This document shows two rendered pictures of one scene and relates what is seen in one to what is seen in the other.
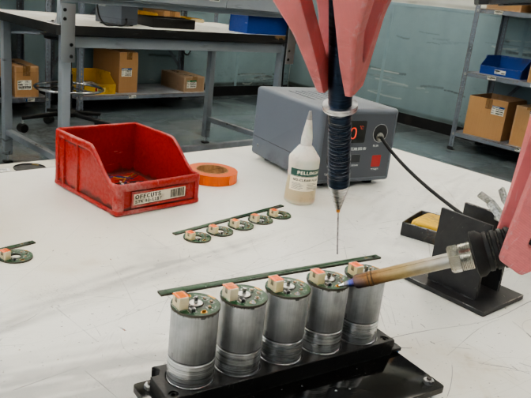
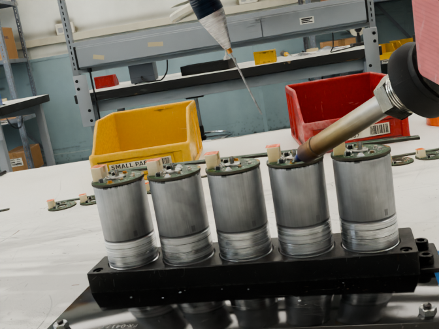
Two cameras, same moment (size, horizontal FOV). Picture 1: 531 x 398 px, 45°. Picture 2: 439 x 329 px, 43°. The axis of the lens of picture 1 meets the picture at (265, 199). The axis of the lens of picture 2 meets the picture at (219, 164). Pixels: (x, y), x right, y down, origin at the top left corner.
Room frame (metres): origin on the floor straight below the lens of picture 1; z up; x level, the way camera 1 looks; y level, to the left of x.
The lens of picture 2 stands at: (0.15, -0.20, 0.87)
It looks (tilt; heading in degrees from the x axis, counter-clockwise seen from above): 12 degrees down; 49
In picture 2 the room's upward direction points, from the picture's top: 9 degrees counter-clockwise
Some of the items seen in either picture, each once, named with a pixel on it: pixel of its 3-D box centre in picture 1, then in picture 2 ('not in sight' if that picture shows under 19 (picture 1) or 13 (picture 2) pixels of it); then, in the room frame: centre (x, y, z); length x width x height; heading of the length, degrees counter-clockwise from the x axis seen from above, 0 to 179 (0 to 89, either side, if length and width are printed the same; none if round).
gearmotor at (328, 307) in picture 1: (322, 317); (302, 211); (0.34, -0.04, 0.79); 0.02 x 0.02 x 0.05
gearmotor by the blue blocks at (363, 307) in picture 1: (359, 309); (366, 205); (0.35, -0.06, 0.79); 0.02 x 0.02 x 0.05
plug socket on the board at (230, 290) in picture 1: (231, 291); (156, 166); (0.30, 0.01, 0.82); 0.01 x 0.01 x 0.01; 34
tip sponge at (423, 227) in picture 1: (446, 230); not in sight; (0.60, -0.18, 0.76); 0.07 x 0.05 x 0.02; 59
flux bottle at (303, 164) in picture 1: (304, 156); not in sight; (0.67, -0.04, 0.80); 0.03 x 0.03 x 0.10
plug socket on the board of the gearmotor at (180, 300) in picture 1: (182, 300); (101, 172); (0.28, 0.04, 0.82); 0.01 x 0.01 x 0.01; 34
